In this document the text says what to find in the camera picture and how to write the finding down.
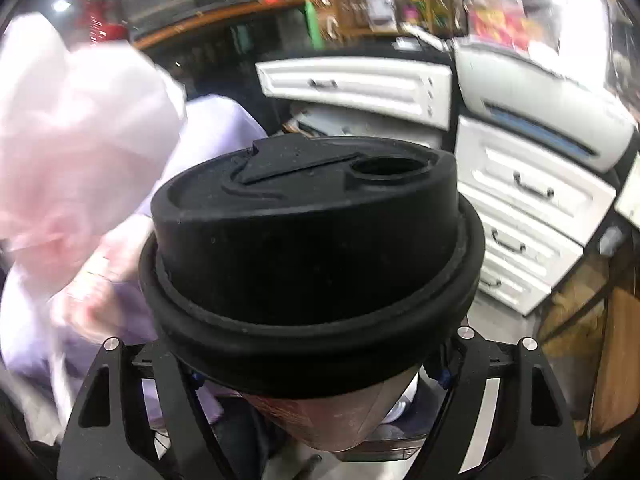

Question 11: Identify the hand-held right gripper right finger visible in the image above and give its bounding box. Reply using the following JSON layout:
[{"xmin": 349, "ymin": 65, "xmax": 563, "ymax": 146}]
[{"xmin": 405, "ymin": 325, "xmax": 586, "ymax": 480}]

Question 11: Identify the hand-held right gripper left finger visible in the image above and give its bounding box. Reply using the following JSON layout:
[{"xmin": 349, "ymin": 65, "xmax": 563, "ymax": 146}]
[{"xmin": 57, "ymin": 337, "xmax": 226, "ymax": 480}]

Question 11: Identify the red paper cup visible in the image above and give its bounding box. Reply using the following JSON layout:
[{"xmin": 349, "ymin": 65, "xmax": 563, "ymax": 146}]
[{"xmin": 137, "ymin": 132, "xmax": 486, "ymax": 463}]

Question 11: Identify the white plastic bag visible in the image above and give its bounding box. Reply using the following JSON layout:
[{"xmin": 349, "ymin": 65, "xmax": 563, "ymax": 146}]
[{"xmin": 0, "ymin": 12, "xmax": 188, "ymax": 261}]

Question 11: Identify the purple floral tablecloth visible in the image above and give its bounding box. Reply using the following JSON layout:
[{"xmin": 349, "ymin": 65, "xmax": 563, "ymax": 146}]
[{"xmin": 0, "ymin": 95, "xmax": 273, "ymax": 431}]

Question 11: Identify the white drawer chest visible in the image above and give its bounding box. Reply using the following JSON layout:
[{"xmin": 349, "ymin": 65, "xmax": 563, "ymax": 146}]
[{"xmin": 450, "ymin": 114, "xmax": 617, "ymax": 317}]

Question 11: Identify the white printer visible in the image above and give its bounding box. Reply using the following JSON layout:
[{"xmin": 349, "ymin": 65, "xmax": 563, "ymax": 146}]
[{"xmin": 452, "ymin": 40, "xmax": 640, "ymax": 173}]

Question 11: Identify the white wide drawer unit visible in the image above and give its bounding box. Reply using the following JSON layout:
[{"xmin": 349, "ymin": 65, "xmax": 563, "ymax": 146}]
[{"xmin": 255, "ymin": 56, "xmax": 455, "ymax": 131}]

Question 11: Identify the clear bag of pink items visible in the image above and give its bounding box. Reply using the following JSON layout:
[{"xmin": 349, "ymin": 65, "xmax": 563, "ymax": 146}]
[{"xmin": 467, "ymin": 0, "xmax": 561, "ymax": 54}]

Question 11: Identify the wooden counter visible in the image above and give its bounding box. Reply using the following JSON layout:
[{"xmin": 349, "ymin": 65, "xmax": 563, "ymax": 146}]
[{"xmin": 132, "ymin": 0, "xmax": 306, "ymax": 51}]

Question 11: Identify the red vase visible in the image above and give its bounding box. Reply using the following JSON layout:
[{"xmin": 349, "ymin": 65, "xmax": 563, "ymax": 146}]
[{"xmin": 82, "ymin": 0, "xmax": 126, "ymax": 43}]

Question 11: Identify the green bottle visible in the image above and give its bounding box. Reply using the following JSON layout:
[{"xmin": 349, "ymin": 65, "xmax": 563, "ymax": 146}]
[{"xmin": 304, "ymin": 0, "xmax": 321, "ymax": 51}]

